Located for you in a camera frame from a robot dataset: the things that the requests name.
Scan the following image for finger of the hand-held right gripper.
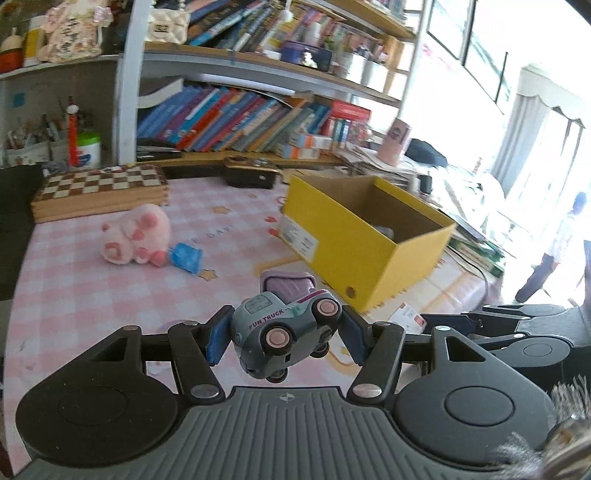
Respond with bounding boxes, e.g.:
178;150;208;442
419;308;520;337
475;333;529;352

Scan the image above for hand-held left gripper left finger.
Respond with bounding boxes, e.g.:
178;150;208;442
85;305;234;401

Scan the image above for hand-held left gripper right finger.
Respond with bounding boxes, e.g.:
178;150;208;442
342;307;504;401

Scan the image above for grey toy truck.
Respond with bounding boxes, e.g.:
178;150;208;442
230;271;343;384

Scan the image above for yellow cardboard box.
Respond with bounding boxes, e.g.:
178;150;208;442
277;174;458;315

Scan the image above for pink checked desktop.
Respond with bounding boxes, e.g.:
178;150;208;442
7;175;504;462

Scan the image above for white paper card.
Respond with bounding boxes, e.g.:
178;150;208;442
388;302;428;333

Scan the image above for grey furry cloth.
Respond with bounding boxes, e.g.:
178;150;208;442
496;374;591;480

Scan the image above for pile of books and papers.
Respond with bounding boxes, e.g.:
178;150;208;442
443;208;509;278

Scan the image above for blue packet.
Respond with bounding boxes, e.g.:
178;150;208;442
170;244;204;274

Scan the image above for pink plush pig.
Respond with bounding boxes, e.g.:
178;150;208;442
102;203;171;267

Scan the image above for dark brown case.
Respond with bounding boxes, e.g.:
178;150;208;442
224;156;281;189

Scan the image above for stack of papers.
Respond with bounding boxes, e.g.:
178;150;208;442
344;143;419;183

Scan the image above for dark cloth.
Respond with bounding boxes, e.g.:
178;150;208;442
406;138;448;168

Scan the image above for wooden chessboard box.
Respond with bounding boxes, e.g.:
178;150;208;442
31;164;169;223

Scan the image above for orange white small boxes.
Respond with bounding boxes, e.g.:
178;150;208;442
274;131;333;160

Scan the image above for pink cup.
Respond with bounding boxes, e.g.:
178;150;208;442
379;117;413;166

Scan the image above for white curtain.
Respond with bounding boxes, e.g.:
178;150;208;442
489;65;587;199

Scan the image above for row of colourful books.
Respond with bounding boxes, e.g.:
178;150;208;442
137;85;372;158
185;0;407;51

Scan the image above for red box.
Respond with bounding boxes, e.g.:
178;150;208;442
330;100;372;121

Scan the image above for white tub green lid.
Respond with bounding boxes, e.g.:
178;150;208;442
76;133;101;168

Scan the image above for black chair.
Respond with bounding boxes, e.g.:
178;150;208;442
0;164;47;301

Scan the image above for red glue bottle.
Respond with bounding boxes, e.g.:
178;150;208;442
66;97;80;167

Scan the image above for white bookshelf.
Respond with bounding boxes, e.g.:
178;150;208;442
0;0;421;171

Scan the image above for white storage box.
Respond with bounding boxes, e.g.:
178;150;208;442
344;51;393;90

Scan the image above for pen holder with pens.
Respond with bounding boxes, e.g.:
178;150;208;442
4;115;70;167

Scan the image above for dark glossy box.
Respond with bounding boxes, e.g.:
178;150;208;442
281;41;333;71

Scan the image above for white quilted handbag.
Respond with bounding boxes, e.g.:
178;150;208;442
148;7;191;44

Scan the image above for yellow cup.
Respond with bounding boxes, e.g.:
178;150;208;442
23;16;47;68

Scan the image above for black cable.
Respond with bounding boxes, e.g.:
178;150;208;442
457;258;490;301

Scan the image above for black framed wall picture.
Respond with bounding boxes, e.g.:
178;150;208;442
462;0;511;116

